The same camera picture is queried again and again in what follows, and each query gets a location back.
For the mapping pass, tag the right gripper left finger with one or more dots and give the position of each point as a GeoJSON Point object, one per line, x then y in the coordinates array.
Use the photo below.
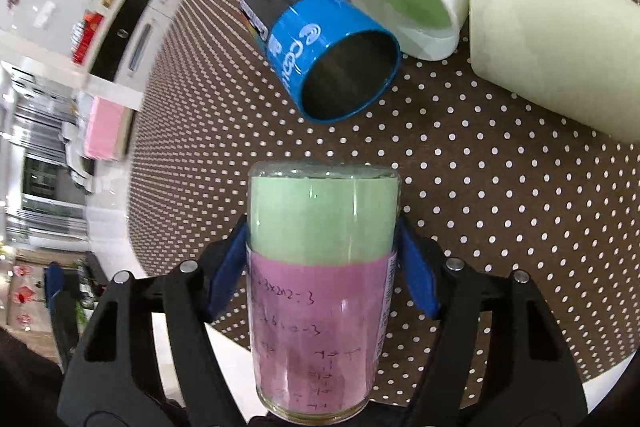
{"type": "Point", "coordinates": [114, 377]}

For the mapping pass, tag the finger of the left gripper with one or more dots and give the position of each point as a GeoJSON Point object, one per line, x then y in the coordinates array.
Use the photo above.
{"type": "Point", "coordinates": [54, 280]}

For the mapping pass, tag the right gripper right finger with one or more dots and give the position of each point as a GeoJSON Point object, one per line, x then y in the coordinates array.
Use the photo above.
{"type": "Point", "coordinates": [531, 378]}

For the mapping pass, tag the pink and green clear cup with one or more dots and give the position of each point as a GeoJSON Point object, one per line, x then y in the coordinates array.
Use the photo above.
{"type": "Point", "coordinates": [321, 263]}

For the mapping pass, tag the pale green cup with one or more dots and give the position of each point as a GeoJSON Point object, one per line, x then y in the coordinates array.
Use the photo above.
{"type": "Point", "coordinates": [577, 58]}

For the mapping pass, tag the black and blue cup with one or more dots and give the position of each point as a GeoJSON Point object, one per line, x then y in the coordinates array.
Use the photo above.
{"type": "Point", "coordinates": [333, 60]}

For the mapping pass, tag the white sofa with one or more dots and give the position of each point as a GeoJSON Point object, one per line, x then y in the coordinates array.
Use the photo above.
{"type": "Point", "coordinates": [72, 135]}

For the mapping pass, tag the brown polka dot tablecloth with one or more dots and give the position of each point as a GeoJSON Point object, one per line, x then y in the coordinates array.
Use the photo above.
{"type": "Point", "coordinates": [497, 181]}

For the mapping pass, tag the white sideboard cabinet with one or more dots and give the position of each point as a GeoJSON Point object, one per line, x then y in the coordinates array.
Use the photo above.
{"type": "Point", "coordinates": [128, 41]}

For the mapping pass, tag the red box on cabinet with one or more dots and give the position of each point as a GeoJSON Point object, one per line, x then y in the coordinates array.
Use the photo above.
{"type": "Point", "coordinates": [83, 33]}

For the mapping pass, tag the white wall switch panel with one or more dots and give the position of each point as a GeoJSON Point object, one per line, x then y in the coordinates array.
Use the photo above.
{"type": "Point", "coordinates": [44, 15]}

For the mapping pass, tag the butterfly wall sticker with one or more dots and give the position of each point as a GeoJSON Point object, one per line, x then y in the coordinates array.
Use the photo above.
{"type": "Point", "coordinates": [11, 4]}

